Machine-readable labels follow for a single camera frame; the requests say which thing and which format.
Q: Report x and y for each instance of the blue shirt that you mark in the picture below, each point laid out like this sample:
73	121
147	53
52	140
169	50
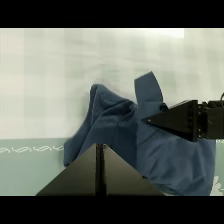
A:
113	126

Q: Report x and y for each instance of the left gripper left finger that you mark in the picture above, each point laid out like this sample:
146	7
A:
78	176

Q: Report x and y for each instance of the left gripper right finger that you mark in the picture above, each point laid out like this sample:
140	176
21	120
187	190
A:
125	178

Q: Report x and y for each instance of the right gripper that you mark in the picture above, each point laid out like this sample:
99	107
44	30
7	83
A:
213	121

